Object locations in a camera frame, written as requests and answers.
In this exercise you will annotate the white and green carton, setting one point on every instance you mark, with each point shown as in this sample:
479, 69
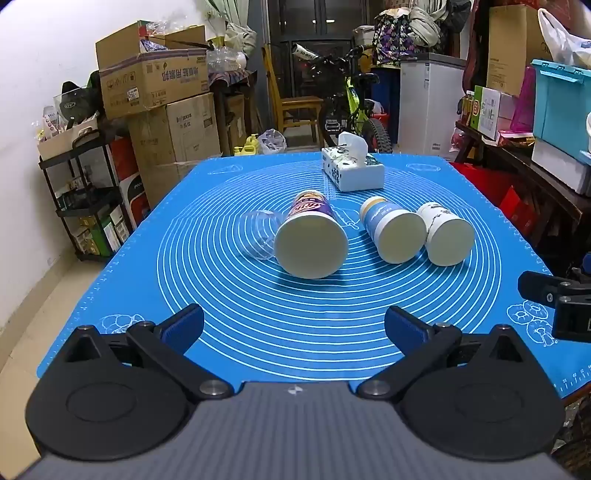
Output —
491, 113

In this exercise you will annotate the wooden chair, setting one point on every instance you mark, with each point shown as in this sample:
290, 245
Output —
295, 104

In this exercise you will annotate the clear plastic cup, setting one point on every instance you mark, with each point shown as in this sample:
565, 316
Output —
257, 230

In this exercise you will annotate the blue silicone baking mat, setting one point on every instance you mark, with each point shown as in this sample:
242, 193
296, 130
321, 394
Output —
277, 323

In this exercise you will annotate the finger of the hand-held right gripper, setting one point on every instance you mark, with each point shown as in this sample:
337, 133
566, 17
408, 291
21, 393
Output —
540, 287

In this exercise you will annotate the shallow cardboard tray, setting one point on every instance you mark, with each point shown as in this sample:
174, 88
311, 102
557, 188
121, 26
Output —
64, 138

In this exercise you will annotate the red bag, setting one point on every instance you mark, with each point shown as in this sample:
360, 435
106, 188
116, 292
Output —
489, 184

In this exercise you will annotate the floral fabric bag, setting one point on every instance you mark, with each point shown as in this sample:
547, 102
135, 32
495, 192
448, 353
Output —
392, 41

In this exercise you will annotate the large brown cardboard box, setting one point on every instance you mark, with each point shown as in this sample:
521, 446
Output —
184, 134

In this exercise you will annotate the purple paper cup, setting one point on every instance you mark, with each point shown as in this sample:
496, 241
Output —
310, 244

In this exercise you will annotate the red and white carton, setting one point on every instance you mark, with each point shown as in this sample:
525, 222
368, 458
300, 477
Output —
131, 189

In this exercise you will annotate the black shelf rack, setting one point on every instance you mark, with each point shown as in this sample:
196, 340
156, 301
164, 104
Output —
81, 203

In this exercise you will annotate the blue and white paper cup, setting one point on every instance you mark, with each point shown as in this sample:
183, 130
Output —
397, 235

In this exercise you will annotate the white storage box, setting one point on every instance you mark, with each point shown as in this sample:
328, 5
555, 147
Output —
556, 161

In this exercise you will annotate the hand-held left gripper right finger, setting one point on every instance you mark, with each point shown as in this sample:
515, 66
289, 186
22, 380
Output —
406, 330

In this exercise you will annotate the yellow plastic bottle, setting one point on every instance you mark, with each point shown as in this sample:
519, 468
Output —
247, 146

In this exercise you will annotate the open printed cardboard box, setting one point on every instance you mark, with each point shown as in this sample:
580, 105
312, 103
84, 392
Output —
147, 78

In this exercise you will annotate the white chest freezer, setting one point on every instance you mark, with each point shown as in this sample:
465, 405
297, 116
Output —
429, 106

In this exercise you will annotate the tall brown cardboard box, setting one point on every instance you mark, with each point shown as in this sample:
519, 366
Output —
508, 46

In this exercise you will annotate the black and yellow bicycle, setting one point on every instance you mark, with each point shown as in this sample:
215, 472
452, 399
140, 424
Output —
355, 106

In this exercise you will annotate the dark wooden side table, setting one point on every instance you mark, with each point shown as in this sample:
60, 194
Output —
531, 170

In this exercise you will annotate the white tissue box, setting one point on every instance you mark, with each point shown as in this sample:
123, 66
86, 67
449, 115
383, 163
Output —
356, 174

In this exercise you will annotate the teal storage box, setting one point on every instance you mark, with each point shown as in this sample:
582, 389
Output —
563, 106

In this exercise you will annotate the pink gift bag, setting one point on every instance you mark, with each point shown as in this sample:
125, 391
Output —
524, 104

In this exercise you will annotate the white plastic bag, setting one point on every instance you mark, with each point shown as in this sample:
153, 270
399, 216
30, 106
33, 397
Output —
561, 44

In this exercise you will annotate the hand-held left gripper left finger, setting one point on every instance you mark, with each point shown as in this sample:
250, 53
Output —
183, 328

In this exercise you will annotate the clear plastic bag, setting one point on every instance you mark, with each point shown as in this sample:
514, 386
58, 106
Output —
272, 142

